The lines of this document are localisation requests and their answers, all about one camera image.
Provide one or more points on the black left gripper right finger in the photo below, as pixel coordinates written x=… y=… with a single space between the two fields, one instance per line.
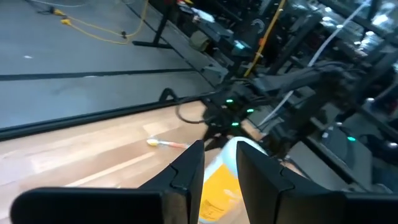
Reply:
x=267 y=193

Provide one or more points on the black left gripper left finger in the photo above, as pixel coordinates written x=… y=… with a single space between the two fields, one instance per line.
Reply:
x=180 y=186

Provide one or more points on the yellow disinfecting wipes canister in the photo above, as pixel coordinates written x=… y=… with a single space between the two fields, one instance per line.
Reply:
x=220 y=189

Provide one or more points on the orange toothbrush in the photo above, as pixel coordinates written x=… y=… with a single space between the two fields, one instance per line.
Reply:
x=168 y=143

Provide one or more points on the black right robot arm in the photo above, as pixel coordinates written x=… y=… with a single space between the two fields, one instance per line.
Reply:
x=298 y=79

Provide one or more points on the black stand base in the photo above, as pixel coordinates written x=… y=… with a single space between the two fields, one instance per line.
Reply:
x=155 y=43

